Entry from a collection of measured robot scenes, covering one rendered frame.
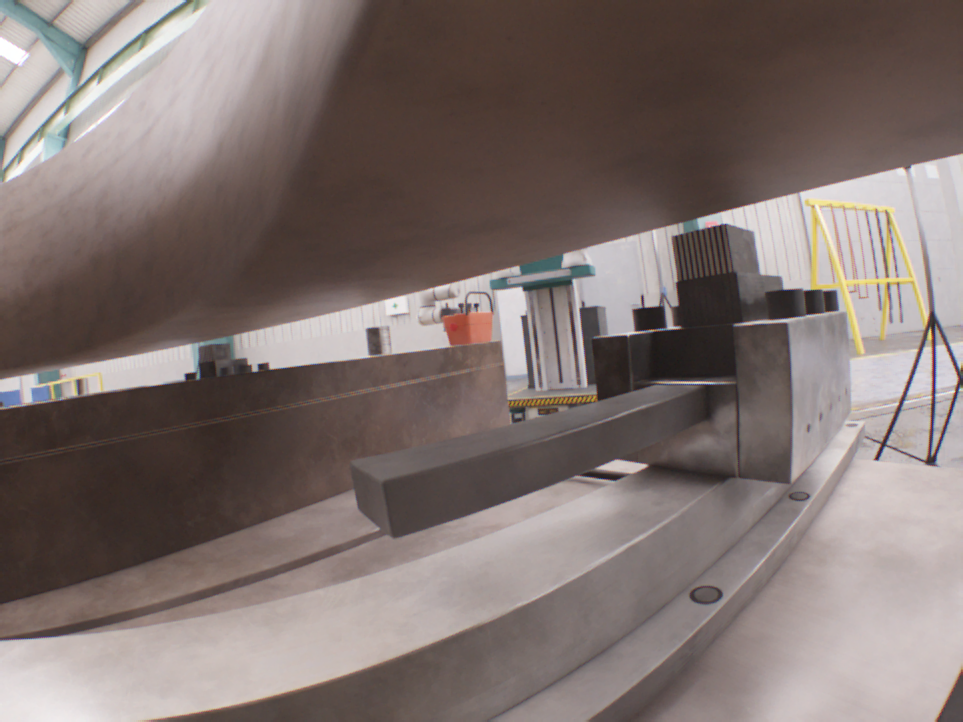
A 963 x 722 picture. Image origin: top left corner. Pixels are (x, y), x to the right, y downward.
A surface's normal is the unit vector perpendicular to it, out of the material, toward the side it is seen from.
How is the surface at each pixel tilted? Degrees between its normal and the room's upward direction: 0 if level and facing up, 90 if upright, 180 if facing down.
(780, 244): 90
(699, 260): 90
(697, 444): 90
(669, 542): 72
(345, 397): 90
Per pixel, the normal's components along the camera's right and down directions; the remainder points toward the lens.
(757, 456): -0.83, 0.12
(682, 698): -0.11, -0.99
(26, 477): 0.82, -0.07
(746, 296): 0.55, -0.03
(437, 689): 0.48, -0.34
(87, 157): -0.16, 0.06
